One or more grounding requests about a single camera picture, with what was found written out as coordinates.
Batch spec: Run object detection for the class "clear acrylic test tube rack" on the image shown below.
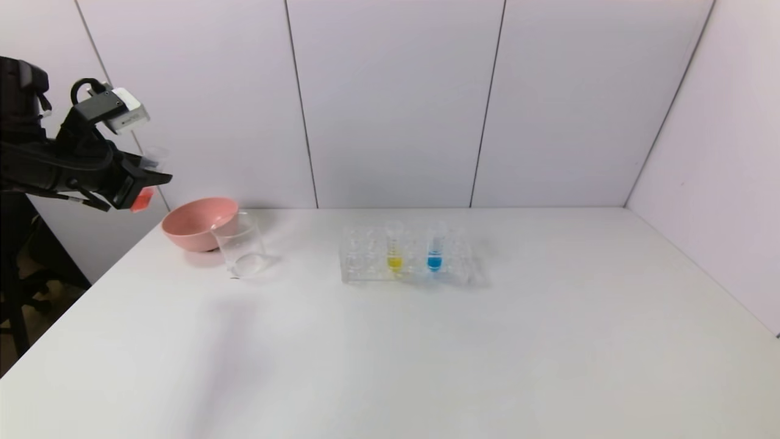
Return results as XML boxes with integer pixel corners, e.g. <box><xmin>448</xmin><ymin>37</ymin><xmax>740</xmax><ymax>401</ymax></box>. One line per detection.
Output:
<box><xmin>339</xmin><ymin>222</ymin><xmax>473</xmax><ymax>286</ymax></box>

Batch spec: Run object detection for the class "clear glass beaker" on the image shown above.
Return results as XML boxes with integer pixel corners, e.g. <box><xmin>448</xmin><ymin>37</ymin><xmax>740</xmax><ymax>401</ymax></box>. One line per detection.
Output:
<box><xmin>210</xmin><ymin>211</ymin><xmax>271</xmax><ymax>279</ymax></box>

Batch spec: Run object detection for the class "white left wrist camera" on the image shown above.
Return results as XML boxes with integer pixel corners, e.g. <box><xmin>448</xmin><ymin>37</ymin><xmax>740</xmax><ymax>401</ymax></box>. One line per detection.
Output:
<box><xmin>102</xmin><ymin>87</ymin><xmax>151</xmax><ymax>135</ymax></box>

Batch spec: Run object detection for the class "test tube with yellow pigment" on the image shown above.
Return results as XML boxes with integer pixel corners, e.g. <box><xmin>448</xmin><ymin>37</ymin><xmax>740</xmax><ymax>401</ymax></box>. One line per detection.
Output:
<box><xmin>385</xmin><ymin>220</ymin><xmax>405</xmax><ymax>273</ymax></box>

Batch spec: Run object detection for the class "test tube with blue pigment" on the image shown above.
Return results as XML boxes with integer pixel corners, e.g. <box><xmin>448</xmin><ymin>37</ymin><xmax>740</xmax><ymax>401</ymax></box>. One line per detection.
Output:
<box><xmin>426</xmin><ymin>220</ymin><xmax>448</xmax><ymax>273</ymax></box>

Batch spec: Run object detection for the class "test tube with red pigment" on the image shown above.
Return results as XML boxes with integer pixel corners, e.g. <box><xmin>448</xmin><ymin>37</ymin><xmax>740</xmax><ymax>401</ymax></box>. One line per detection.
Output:
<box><xmin>129</xmin><ymin>146</ymin><xmax>169</xmax><ymax>213</ymax></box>

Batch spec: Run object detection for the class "pink bowl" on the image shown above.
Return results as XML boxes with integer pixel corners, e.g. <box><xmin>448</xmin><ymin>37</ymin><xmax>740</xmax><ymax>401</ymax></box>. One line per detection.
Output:
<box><xmin>161</xmin><ymin>196</ymin><xmax>241</xmax><ymax>254</ymax></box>

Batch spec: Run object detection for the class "thin black camera cable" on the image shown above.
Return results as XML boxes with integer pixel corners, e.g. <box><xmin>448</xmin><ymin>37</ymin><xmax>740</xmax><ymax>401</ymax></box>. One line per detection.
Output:
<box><xmin>69</xmin><ymin>77</ymin><xmax>108</xmax><ymax>105</ymax></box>

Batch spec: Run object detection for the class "dark chair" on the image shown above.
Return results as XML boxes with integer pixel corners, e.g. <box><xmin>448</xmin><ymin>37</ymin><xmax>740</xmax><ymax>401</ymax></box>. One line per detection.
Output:
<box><xmin>0</xmin><ymin>195</ymin><xmax>92</xmax><ymax>362</ymax></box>

